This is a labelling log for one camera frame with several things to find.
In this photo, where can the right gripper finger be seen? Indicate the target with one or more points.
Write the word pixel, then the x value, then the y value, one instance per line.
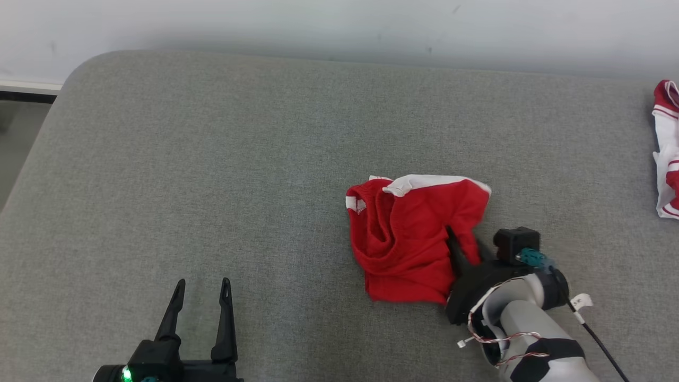
pixel 485 253
pixel 457 254

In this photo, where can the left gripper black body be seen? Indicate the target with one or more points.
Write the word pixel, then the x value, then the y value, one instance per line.
pixel 159 363

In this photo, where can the red white Bulls jersey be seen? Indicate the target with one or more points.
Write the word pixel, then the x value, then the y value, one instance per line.
pixel 667 159

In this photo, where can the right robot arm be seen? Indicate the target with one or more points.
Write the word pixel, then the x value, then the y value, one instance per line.
pixel 525 318

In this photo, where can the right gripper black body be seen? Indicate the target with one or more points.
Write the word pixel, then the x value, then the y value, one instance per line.
pixel 475 289

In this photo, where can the white wall baseboard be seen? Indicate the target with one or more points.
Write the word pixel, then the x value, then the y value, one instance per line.
pixel 26 86

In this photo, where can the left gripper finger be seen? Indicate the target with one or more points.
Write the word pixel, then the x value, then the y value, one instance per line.
pixel 226 339
pixel 171 318

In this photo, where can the red Bulls 23 shorts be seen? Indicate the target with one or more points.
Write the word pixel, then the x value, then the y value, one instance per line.
pixel 403 244

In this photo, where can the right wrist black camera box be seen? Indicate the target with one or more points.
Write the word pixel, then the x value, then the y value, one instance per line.
pixel 515 239

